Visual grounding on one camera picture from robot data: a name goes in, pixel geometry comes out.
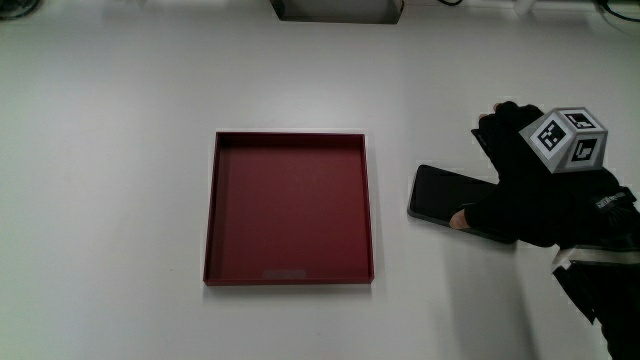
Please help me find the person's right hand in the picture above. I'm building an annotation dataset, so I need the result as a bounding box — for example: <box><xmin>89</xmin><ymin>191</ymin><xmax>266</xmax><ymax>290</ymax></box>
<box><xmin>449</xmin><ymin>101</ymin><xmax>639</xmax><ymax>249</ymax></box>

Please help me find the black smartphone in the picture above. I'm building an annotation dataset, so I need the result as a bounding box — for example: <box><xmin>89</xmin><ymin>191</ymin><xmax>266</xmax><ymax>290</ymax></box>
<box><xmin>407</xmin><ymin>163</ymin><xmax>519</xmax><ymax>245</ymax></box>

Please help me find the person's right forearm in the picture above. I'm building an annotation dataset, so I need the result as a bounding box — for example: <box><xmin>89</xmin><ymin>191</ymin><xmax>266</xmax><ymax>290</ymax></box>
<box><xmin>551</xmin><ymin>199</ymin><xmax>640</xmax><ymax>360</ymax></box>

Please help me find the white desk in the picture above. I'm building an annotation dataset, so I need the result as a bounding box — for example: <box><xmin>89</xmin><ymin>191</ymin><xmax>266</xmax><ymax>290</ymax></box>
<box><xmin>0</xmin><ymin>0</ymin><xmax>640</xmax><ymax>360</ymax></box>

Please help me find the dark red square tray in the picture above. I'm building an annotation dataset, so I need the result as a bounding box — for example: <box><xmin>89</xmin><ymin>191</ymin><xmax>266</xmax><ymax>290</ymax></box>
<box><xmin>202</xmin><ymin>131</ymin><xmax>375</xmax><ymax>287</ymax></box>

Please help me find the grey metal box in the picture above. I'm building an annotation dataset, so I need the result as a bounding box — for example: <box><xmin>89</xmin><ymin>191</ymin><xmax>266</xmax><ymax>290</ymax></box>
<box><xmin>269</xmin><ymin>0</ymin><xmax>405</xmax><ymax>26</ymax></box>

